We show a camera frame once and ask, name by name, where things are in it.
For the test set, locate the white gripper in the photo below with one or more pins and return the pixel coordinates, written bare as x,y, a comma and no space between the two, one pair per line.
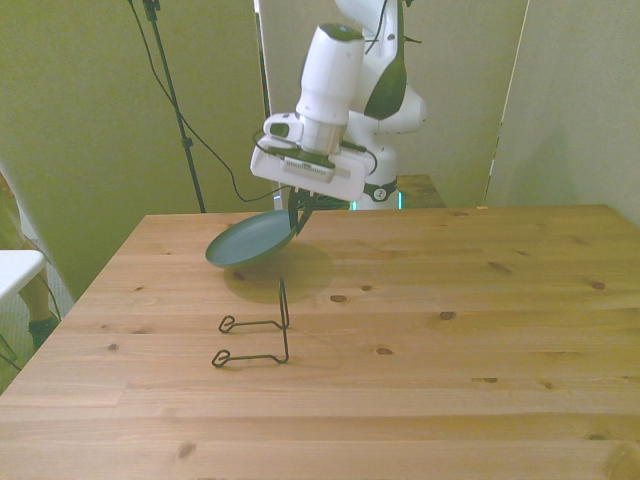
350,180

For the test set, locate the teal green plate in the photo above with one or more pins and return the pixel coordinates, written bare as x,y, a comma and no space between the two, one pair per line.
245,245

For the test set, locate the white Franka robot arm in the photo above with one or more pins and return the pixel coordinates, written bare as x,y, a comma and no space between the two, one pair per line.
330,75

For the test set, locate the small wooden side table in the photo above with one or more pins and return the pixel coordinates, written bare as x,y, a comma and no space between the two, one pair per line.
422,190

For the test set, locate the person bare leg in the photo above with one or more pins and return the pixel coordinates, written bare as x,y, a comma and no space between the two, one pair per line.
36,295

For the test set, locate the dark shoe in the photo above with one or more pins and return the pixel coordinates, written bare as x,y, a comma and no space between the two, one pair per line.
44,332

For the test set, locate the white stool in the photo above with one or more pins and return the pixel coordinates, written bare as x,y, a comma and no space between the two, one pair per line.
15,270

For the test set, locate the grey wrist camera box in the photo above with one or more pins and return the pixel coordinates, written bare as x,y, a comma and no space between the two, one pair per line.
310,167

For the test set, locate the black camera tripod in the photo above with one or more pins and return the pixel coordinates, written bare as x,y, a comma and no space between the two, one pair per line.
187,142

